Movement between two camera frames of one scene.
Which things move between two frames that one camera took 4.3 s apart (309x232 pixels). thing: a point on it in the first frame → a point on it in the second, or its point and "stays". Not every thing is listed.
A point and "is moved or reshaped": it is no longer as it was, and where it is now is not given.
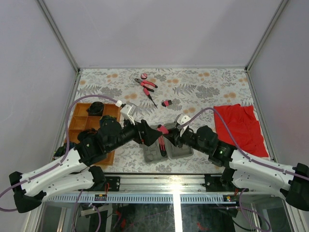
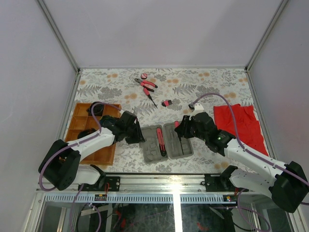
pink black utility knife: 162,145 stays
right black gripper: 175,135 → 182,129
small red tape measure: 144,76 stays
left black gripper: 150,135 → 139,137
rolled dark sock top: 96,108 stays
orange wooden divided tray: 79,120 stays
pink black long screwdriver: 163,129 is moved or reshaped
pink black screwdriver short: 147,92 stays
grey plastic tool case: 152,153 stays
